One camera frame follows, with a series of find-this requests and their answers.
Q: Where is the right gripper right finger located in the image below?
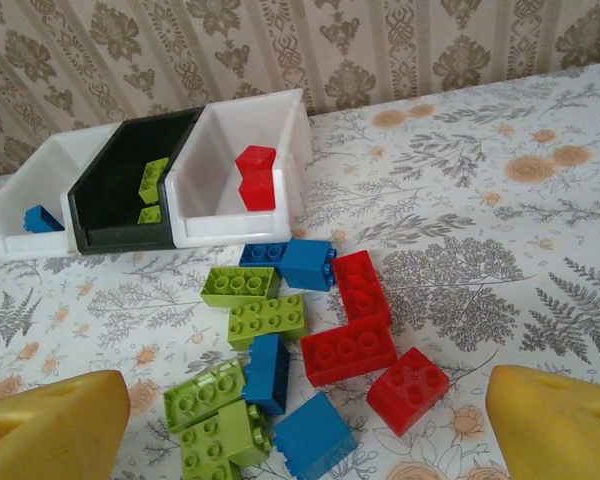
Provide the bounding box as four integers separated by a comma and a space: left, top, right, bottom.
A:
484, 364, 600, 480

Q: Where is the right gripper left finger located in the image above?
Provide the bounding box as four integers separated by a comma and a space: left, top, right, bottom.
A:
0, 368, 132, 480

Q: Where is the red lego brick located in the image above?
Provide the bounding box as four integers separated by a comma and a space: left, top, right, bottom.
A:
366, 347, 451, 436
238, 169, 276, 211
331, 249, 392, 326
299, 313, 399, 387
234, 144, 277, 174

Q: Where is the white plastic bin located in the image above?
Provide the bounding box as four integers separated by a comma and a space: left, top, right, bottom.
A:
0, 124, 126, 261
163, 88, 312, 250

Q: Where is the black plastic bin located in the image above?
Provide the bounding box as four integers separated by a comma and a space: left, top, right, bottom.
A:
67, 105, 206, 256

